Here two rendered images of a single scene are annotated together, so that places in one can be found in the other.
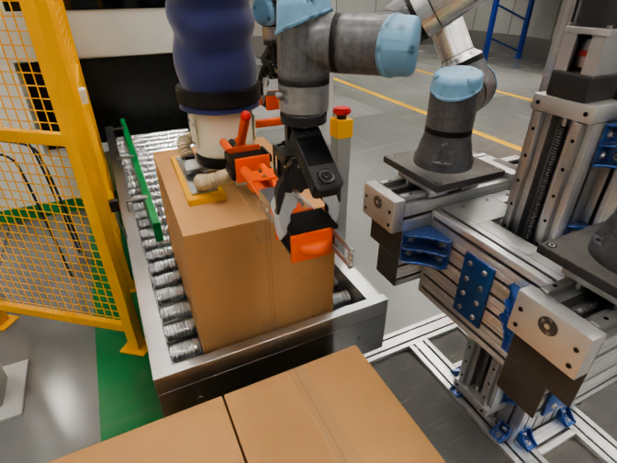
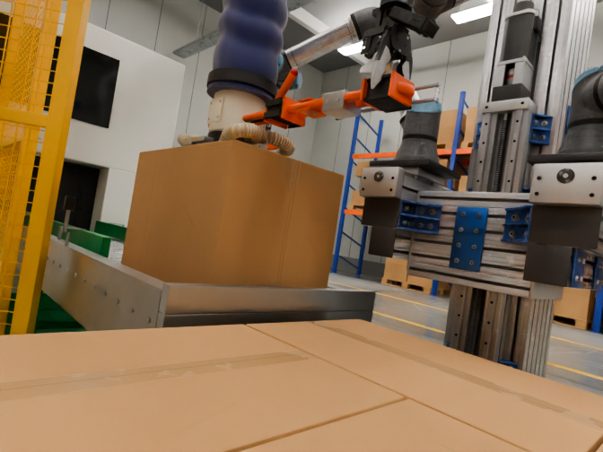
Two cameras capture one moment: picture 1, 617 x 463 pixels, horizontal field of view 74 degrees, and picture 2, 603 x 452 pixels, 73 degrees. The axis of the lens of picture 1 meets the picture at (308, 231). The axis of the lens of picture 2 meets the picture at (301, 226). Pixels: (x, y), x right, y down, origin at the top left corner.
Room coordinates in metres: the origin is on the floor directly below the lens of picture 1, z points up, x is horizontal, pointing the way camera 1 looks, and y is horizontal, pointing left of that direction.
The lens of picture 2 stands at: (-0.17, 0.40, 0.74)
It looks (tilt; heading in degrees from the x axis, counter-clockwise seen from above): 2 degrees up; 342
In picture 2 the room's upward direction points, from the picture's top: 9 degrees clockwise
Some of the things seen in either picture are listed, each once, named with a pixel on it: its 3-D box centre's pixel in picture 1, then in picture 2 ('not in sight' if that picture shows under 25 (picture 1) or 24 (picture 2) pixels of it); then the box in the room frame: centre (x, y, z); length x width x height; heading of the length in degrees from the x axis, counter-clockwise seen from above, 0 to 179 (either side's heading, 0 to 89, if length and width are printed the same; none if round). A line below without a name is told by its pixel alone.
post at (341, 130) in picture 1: (336, 230); not in sight; (1.57, -0.13, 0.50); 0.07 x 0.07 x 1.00; 26
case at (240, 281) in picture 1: (238, 231); (225, 223); (1.15, 0.23, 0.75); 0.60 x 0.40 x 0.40; 24
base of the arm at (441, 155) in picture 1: (445, 144); (417, 152); (1.03, -0.36, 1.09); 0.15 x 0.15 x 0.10
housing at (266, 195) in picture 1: (279, 203); (341, 105); (0.73, 0.06, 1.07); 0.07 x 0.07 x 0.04; 24
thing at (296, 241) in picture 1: (302, 233); (386, 92); (0.60, 0.01, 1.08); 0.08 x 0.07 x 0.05; 24
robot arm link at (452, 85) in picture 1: (454, 97); (422, 119); (1.03, -0.36, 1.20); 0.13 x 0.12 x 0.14; 146
